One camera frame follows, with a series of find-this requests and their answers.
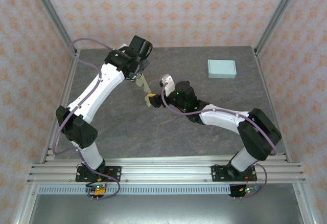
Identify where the light green paper box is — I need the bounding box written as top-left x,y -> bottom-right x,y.
135,76 -> 154,107

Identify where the light blue paper box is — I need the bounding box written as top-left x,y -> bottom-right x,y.
206,59 -> 237,79

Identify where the wide aluminium base beam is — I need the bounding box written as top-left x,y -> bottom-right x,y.
27,163 -> 307,184

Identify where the grey metal sheet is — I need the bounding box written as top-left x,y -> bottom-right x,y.
27,194 -> 302,224

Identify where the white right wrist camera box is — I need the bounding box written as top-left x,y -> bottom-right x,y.
159,74 -> 175,92

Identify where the aluminium table edge rail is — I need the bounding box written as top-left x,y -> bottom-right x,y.
45,153 -> 289,164

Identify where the aluminium table side rail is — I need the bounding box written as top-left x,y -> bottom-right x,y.
39,49 -> 81,165
251,47 -> 292,163

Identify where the aluminium frame post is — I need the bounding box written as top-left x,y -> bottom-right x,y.
252,0 -> 306,56
27,0 -> 79,57

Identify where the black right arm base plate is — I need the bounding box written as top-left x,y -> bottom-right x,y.
211,165 -> 258,183

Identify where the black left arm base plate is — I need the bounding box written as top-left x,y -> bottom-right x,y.
75,166 -> 122,183

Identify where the white slotted cable duct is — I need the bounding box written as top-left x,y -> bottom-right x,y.
38,185 -> 232,195

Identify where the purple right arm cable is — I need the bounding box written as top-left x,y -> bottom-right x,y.
161,82 -> 279,199

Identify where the aluminium frame leg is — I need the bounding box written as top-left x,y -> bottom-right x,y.
12,183 -> 39,224
293,183 -> 316,224

